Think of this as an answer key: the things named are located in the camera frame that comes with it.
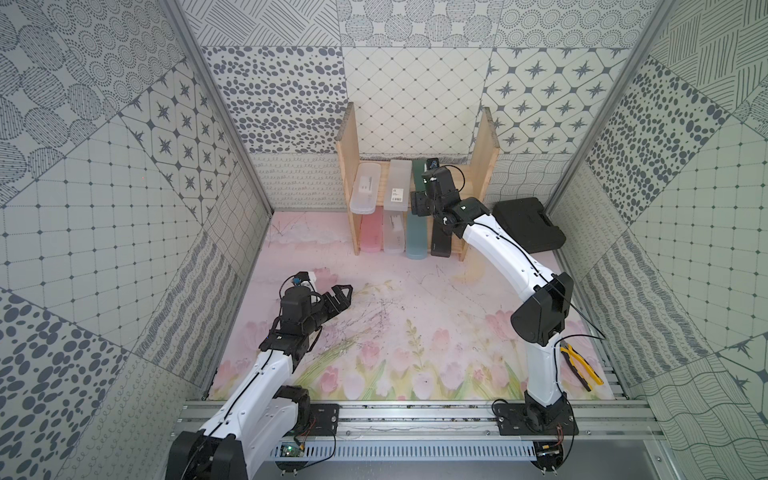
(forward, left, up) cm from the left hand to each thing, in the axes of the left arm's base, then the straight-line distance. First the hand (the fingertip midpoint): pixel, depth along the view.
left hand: (340, 288), depth 83 cm
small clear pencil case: (+27, -14, -6) cm, 31 cm away
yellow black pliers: (-15, -68, -15) cm, 72 cm away
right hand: (+23, -26, +14) cm, 37 cm away
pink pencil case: (+25, -7, -5) cm, 27 cm away
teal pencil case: (+23, -22, -4) cm, 32 cm away
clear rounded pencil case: (+23, -6, +16) cm, 29 cm away
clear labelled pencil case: (+23, -16, +17) cm, 33 cm away
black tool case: (+35, -66, -9) cm, 75 cm away
